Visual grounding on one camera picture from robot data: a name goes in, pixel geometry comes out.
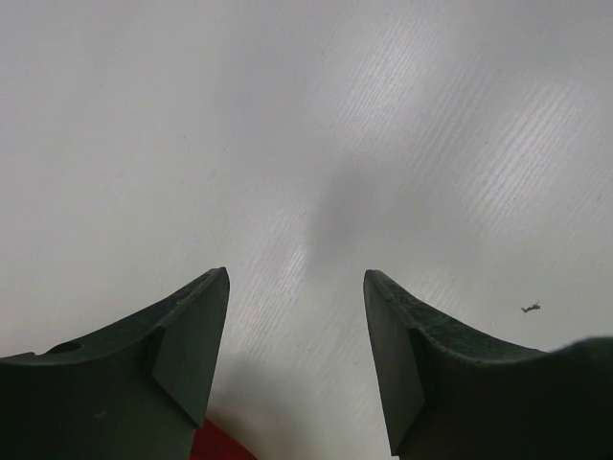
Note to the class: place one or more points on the small dark debris speck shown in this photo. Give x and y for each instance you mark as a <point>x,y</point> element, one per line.
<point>532,307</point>

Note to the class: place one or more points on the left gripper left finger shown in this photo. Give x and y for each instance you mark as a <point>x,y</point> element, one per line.
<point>136,389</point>

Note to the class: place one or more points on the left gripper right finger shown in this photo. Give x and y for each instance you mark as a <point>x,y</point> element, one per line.
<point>449,391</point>

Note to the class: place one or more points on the red skirt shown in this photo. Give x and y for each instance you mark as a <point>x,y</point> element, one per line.
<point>210,442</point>

